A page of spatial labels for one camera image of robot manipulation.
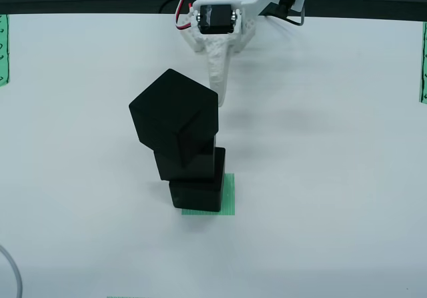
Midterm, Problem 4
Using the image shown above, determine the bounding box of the black cube block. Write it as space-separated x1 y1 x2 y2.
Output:
168 147 228 213
128 68 220 169
153 134 218 182

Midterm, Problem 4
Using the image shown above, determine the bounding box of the green striped square tape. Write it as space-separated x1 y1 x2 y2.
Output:
181 173 236 217

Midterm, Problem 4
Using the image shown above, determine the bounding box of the green tape strip with arrows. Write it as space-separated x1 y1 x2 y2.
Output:
0 13 11 88
418 21 427 105

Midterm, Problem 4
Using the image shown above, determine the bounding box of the red white black servo wire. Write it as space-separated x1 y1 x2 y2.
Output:
174 0 198 31

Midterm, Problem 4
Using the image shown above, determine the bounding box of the black camera cable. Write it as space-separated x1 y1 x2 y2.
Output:
280 0 306 27

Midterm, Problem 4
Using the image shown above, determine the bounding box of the grey cable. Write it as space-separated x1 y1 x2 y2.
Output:
0 244 23 298

